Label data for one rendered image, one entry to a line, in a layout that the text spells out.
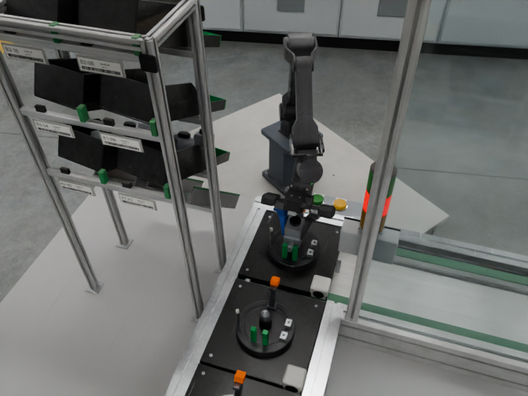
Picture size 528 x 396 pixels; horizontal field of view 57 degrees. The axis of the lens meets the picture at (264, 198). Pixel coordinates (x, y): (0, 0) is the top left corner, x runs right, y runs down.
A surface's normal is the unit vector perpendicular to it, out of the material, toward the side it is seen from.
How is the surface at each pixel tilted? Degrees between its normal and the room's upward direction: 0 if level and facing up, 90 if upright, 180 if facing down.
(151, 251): 0
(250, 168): 0
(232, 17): 90
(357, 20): 90
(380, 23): 90
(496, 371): 90
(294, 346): 0
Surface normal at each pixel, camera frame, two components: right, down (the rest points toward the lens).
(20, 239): 0.00, -0.71
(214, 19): -0.15, 0.70
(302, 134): 0.03, -0.04
